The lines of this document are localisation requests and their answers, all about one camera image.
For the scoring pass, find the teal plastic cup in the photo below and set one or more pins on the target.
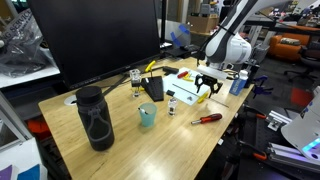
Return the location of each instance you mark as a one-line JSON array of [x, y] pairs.
[[147, 116]]

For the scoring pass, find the black office chair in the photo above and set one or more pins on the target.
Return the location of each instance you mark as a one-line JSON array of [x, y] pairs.
[[306, 63]]

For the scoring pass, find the white blue face shield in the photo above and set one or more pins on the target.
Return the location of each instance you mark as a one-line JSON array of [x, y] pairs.
[[180, 33]]

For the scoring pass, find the blue spring clamp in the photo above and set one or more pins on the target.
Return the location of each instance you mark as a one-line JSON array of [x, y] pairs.
[[260, 87]]

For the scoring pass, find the large black computer monitor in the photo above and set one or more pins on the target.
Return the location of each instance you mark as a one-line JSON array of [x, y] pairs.
[[96, 36]]

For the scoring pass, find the small silver metal knob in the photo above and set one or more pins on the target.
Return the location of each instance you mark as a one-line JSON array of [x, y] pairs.
[[189, 98]]

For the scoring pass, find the short aluminium extrusion piece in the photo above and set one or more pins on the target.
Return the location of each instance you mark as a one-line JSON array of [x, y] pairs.
[[278, 119]]

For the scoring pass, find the brown cardboard box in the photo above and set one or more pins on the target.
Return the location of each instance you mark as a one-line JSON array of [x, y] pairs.
[[201, 23]]

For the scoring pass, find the black triangular tool rack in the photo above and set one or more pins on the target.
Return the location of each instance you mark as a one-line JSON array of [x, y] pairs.
[[155, 88]]

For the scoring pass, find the black orange bar clamp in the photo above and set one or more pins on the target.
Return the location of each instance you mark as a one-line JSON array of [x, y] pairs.
[[256, 113], [255, 151]]

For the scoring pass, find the white sheet mat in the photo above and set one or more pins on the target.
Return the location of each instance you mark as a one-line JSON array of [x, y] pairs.
[[183, 88]]

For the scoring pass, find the orange object under table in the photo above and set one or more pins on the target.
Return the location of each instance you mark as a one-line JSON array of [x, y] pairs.
[[38, 128]]

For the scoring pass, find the long aluminium extrusion rail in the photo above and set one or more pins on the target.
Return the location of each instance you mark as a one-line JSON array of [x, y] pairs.
[[290, 158]]

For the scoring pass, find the blue purple books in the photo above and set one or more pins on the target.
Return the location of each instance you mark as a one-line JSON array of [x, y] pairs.
[[26, 173]]

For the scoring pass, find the white device with blue light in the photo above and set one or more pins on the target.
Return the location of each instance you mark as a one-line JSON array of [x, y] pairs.
[[300, 130]]

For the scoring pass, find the black insulated water bottle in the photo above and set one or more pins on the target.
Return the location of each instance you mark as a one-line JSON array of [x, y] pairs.
[[96, 123]]

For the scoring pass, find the clear plastic bag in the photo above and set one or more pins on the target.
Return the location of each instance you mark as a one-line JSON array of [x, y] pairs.
[[23, 46]]

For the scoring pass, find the small clear glass bottle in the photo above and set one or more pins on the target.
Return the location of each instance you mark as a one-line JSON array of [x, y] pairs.
[[172, 107]]

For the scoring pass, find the black monitor stand leg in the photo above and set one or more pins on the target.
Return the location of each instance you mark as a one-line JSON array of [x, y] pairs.
[[115, 85]]

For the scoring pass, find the red box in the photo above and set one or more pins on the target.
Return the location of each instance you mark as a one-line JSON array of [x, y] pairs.
[[301, 96]]

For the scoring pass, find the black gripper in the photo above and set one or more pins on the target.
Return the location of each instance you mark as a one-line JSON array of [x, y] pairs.
[[208, 80]]

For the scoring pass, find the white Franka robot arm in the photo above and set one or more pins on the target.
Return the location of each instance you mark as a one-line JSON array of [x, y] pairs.
[[230, 50]]

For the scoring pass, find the white blue carton bottle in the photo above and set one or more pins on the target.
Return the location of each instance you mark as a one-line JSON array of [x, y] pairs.
[[238, 83]]

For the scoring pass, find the black foam block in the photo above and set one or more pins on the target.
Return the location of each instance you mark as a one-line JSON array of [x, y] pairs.
[[170, 69]]

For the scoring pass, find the small white black-tipped pen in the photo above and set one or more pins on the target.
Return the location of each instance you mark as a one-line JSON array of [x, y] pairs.
[[143, 110]]

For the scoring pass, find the orange sofa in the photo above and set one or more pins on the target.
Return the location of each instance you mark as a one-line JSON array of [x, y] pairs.
[[286, 50]]

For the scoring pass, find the small black square pad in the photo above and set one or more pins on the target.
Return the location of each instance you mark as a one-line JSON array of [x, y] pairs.
[[170, 93]]

